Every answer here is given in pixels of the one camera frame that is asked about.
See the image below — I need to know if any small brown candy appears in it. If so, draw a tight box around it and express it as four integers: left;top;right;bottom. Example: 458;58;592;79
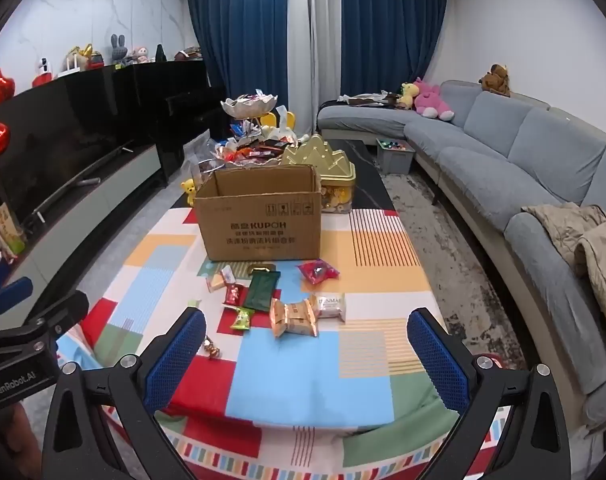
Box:
202;336;221;359

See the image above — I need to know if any green small candy packet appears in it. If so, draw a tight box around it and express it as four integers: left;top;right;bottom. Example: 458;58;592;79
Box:
230;307;255;332

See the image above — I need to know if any clear packet yellow cake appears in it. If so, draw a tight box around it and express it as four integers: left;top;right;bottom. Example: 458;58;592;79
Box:
207;264;237;292

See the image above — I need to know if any red small snack packet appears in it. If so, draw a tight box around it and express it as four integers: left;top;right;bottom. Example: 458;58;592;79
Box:
224;283;247;308

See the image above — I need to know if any dark green snack packet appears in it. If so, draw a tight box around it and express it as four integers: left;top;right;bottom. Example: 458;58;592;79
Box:
242;269;280;312

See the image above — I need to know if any tan fortune biscuits packet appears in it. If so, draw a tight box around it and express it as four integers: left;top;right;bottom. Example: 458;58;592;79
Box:
269;298;318;338

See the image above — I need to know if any white Denmas cheese ball packet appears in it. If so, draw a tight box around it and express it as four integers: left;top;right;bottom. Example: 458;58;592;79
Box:
314;292;346;322

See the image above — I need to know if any red plum candy packet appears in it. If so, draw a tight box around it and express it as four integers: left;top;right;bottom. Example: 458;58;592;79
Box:
297;259;340;285

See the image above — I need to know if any tray of assorted snacks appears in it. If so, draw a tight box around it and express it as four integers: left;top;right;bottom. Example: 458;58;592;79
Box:
210;119;311;167

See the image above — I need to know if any grey tv cabinet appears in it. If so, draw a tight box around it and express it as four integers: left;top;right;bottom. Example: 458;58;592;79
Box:
0;146;162;330

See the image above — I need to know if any black television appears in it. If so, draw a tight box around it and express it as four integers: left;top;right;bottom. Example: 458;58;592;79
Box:
0;67;132;222

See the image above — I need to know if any colourful patchwork table mat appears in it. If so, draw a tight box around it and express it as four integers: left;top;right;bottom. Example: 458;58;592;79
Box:
59;207;457;479

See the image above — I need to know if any yellow bear figurine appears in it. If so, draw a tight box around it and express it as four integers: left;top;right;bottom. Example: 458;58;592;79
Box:
181;179;197;207

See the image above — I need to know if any beige jacket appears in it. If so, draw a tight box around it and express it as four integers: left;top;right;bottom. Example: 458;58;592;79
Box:
521;203;606;318

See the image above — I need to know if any gold snack packet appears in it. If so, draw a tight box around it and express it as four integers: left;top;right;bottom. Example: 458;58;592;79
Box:
248;262;276;275

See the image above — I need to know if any brown cardboard box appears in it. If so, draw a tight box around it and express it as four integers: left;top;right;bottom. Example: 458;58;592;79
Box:
195;165;321;261

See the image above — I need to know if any grey rabbit plush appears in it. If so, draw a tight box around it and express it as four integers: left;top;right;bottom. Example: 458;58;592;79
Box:
111;34;128;64

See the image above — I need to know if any grey sectional sofa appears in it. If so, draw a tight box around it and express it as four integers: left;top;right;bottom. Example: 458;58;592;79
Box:
317;81;606;431

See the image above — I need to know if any white lotus shaped bowl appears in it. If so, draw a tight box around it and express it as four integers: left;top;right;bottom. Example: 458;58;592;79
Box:
221;92;278;120

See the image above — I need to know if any grey storage bin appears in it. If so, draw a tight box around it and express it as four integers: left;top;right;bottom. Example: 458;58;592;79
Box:
377;139;416;174

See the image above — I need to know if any gold lid candy container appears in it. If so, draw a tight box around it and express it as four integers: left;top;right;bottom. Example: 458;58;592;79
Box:
280;134;356;214

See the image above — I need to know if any pink plush toy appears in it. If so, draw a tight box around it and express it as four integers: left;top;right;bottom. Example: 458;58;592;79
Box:
414;78;454;122

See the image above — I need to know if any brown teddy bear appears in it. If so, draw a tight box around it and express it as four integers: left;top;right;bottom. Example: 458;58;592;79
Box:
479;64;512;98

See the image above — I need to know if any yellow plush toy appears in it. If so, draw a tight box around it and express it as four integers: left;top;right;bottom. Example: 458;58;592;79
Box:
395;82;420;110

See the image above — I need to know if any blue curtain left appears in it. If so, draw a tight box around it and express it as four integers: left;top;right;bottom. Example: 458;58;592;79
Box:
188;0;289;106

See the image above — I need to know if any blue curtain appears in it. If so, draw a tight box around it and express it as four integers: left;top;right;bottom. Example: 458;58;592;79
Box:
188;0;289;106
341;0;447;96

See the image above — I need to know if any blue curtain right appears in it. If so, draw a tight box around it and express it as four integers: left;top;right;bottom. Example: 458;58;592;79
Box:
341;0;447;96

